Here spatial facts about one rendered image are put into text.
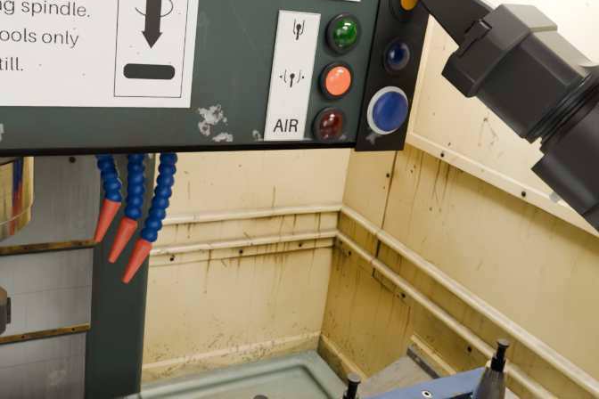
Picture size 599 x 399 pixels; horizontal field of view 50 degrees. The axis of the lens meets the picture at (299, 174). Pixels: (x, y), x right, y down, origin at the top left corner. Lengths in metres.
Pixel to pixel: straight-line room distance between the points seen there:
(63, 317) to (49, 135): 0.83
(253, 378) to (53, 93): 1.61
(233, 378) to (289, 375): 0.18
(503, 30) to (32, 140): 0.27
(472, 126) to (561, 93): 1.03
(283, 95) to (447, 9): 0.12
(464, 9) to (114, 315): 0.97
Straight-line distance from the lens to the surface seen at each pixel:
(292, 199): 1.75
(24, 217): 0.59
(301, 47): 0.43
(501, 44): 0.39
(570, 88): 0.40
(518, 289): 1.38
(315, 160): 1.74
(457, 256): 1.49
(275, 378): 1.96
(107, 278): 1.23
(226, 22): 0.41
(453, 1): 0.45
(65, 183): 1.09
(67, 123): 0.40
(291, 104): 0.44
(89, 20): 0.38
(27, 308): 1.18
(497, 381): 0.87
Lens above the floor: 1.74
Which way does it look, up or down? 18 degrees down
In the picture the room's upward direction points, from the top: 8 degrees clockwise
